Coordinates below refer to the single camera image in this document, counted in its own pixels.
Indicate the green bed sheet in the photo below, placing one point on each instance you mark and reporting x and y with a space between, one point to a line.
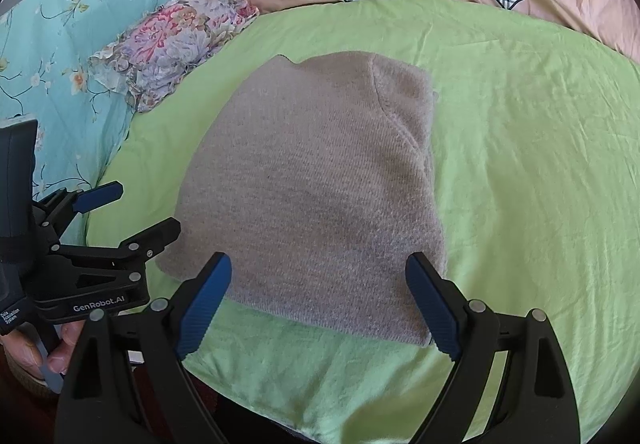
525 174

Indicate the grey knit sweater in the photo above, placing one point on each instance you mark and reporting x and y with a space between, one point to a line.
310 194

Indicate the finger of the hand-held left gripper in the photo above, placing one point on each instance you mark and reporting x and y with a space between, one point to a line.
155 234
97 196

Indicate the blue floral quilt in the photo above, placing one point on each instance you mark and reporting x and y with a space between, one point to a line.
65 39

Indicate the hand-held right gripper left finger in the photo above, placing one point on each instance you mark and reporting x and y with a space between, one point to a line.
202 309

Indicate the person's left hand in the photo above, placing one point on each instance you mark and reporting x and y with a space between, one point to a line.
62 344

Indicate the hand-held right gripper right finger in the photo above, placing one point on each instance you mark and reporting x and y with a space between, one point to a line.
435 309

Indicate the floral ruffled pillow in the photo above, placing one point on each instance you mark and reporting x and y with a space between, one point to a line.
175 39

